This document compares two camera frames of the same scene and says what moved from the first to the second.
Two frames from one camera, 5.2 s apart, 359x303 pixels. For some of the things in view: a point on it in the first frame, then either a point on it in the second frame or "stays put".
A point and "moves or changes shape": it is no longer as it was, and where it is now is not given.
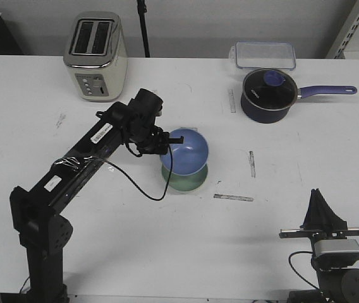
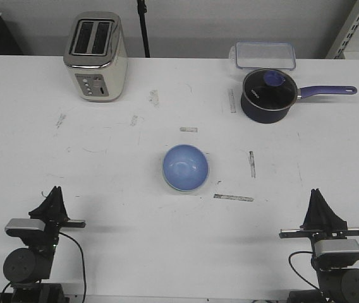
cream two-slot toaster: x=97 y=53 stays put
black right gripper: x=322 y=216 stays put
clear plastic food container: x=263 y=55 stays put
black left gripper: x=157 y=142 → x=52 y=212
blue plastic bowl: x=189 y=157 moves or changes shape
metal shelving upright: x=337 y=51 stays put
